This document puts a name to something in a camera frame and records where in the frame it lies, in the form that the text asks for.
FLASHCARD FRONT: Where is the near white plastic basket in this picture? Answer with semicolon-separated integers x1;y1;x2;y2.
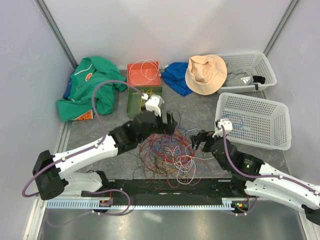
215;92;292;151

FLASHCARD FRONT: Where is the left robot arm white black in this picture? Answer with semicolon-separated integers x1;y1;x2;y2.
32;110;178;200

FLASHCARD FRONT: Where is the white plastic basket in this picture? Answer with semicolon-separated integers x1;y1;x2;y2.
217;51;277;94
215;92;292;151

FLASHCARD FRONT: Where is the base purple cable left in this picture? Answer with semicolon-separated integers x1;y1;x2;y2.
45;188;133;228

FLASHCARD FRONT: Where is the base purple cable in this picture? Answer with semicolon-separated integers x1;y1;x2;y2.
45;188;133;228
231;192;258;217

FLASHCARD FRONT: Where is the right aluminium frame post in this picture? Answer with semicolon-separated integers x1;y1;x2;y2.
263;0;301;57

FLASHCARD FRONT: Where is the light blue cable duct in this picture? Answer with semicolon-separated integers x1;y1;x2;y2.
46;199;236;211

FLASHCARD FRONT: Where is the grey adidas garment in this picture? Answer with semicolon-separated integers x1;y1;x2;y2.
222;64;266;87

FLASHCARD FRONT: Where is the orange plastic tray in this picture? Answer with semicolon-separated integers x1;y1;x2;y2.
126;59;161;87

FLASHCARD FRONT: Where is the white wire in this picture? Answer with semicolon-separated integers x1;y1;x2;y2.
129;58;161;86

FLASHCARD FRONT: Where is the yellow wire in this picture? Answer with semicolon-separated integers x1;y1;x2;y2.
136;88;156;112
136;87;161;111

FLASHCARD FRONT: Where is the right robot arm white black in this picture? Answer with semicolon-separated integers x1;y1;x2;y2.
189;130;320;225

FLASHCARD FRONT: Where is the colourful wire bundle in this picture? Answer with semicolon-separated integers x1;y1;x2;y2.
132;108;218;188

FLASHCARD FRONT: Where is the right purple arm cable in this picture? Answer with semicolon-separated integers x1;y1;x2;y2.
222;127;320;195

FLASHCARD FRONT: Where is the aluminium frame post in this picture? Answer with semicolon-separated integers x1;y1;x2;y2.
35;0;78;69
263;0;301;57

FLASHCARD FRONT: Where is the green plastic tray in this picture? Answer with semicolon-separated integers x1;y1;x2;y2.
126;86;163;119

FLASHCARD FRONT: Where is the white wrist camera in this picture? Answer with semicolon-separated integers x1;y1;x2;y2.
141;93;165;117
213;118;233;137

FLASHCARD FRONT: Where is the blue cloth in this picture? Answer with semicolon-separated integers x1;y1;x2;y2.
161;62;193;97

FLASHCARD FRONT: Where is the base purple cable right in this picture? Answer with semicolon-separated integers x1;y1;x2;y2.
231;192;258;217

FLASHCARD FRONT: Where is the left aluminium frame post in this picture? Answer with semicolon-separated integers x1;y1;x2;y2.
35;0;78;69

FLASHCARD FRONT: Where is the peach bucket hat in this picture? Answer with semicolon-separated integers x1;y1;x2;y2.
185;54;228;96

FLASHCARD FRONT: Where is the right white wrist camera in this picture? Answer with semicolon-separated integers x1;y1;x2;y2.
213;118;233;137

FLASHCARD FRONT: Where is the green jacket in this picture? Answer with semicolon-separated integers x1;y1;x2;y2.
57;56;127;122

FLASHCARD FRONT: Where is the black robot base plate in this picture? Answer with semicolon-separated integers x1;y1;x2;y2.
98;178;248;205

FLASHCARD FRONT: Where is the far white plastic basket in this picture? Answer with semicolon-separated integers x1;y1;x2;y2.
217;51;277;94

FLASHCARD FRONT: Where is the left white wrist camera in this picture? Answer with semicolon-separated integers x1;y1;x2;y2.
141;93;165;117

